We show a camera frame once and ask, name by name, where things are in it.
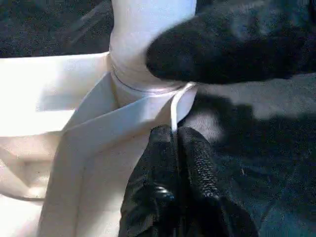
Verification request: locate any black work mat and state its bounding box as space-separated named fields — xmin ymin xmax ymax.
xmin=0 ymin=0 xmax=316 ymax=237

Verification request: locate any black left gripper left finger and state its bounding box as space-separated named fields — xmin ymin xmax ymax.
xmin=118 ymin=125 xmax=180 ymax=237

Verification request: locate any white plastic table top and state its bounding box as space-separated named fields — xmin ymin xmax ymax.
xmin=0 ymin=51 xmax=199 ymax=237

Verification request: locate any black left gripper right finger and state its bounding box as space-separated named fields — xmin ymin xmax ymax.
xmin=177 ymin=126 xmax=259 ymax=237

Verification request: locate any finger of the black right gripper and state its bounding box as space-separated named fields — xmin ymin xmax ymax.
xmin=145 ymin=0 xmax=316 ymax=84

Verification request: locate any white plastic table leg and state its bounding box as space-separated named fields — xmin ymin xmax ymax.
xmin=108 ymin=0 xmax=198 ymax=94

